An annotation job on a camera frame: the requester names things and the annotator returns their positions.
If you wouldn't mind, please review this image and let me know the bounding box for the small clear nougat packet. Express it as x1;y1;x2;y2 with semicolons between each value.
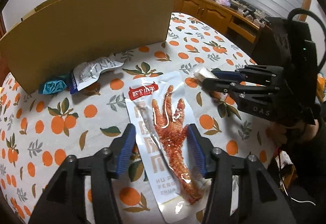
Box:
193;67;217;82

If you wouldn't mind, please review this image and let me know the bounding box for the white chicken claw packet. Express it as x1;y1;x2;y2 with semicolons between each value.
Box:
124;71;210;223

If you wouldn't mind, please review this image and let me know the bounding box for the wooden sideboard cabinet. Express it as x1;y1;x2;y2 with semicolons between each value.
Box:
174;0;262;45

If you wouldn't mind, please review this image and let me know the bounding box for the pink tissue pack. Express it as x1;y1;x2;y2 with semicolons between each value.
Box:
216;0;231;7

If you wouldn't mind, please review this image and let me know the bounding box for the orange print tablecloth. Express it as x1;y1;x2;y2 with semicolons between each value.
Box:
1;13;274;223

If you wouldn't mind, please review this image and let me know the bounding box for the white blue snack packet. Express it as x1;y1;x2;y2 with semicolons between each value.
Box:
69;55;124;94

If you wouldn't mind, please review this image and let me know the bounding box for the teal foil candy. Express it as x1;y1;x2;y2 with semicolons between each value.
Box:
38;74;70;95

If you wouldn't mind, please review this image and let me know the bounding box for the brown cardboard box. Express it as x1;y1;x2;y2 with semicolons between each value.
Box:
1;0;174;94

